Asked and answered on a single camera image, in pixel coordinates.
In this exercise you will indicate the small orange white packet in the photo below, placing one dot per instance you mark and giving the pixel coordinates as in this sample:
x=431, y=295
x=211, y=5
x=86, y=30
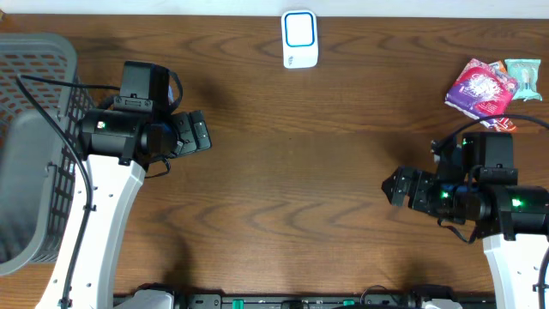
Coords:
x=499, y=65

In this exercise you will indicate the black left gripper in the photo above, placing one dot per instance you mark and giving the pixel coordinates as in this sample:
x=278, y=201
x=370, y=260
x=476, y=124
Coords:
x=183, y=134

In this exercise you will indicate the white barcode scanner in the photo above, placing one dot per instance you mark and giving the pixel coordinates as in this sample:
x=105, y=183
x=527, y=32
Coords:
x=299, y=39

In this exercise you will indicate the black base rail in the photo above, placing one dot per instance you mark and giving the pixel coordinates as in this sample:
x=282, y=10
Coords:
x=156, y=295

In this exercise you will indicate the purple Carefree packet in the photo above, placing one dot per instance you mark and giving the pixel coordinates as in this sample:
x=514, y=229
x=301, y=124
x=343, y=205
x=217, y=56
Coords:
x=481, y=90

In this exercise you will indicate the red orange snack bar wrapper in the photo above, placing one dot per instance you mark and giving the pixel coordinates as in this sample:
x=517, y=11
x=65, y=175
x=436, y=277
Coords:
x=500, y=124

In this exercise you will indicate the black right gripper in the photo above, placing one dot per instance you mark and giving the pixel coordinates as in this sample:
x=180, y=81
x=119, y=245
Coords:
x=417, y=193

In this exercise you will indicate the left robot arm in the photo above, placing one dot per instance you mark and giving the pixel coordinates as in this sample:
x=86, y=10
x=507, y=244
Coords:
x=115, y=145

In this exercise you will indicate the mint green snack packet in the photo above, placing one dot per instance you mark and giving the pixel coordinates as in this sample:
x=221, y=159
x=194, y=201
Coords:
x=526, y=72

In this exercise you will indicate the grey plastic mesh basket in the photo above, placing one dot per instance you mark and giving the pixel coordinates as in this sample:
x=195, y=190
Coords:
x=37, y=170

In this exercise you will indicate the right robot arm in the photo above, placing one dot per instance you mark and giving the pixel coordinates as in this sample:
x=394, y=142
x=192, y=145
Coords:
x=475, y=194

